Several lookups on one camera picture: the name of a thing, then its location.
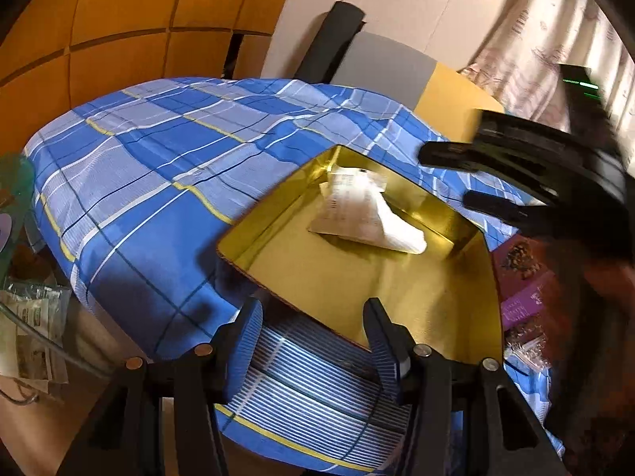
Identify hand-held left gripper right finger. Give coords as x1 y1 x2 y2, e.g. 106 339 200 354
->
362 297 571 476

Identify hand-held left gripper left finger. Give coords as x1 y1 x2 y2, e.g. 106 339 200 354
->
60 297 266 476

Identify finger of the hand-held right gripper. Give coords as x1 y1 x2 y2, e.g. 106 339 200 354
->
463 190 552 230
419 141 499 173

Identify gold box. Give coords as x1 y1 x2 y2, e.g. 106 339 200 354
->
216 145 505 366

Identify purple printed packet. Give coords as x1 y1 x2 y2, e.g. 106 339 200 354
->
491 237 559 332

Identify white crumpled paper packet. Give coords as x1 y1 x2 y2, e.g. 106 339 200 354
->
308 163 428 255

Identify grey yellow blue chair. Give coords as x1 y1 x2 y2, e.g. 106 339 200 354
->
292 0 505 146

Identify pale patterned curtain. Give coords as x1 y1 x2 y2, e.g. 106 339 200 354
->
459 0 635 132

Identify clear plastic bag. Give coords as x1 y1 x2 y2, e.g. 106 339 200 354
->
503 330 551 372

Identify person's dark floral garment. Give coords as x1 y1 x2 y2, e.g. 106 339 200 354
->
543 230 635 463

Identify blue plaid bed sheet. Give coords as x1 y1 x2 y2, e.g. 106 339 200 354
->
22 77 566 475

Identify clear bags with paper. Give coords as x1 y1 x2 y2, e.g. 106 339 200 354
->
0 282 73 385

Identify green plastic object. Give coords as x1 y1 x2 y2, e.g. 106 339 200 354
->
0 153 37 281

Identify grey cable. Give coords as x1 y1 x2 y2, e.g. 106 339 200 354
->
0 302 117 375

